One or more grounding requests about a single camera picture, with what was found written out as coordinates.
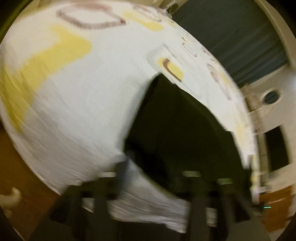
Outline black pants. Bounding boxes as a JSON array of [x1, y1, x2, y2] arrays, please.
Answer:
[[120, 74, 247, 202]]

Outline brown wooden door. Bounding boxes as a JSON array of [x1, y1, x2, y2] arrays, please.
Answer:
[[259, 185, 295, 232]]

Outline black flat television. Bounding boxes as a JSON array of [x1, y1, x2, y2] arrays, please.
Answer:
[[265, 126, 290, 172]]

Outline white vanity dresser with mirror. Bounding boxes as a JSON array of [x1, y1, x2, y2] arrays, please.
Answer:
[[240, 83, 292, 193]]

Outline white patterned bed sheet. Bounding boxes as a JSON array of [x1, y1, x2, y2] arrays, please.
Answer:
[[0, 0, 263, 233]]

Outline dark teal curtain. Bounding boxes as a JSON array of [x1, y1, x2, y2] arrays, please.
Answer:
[[173, 0, 288, 87]]

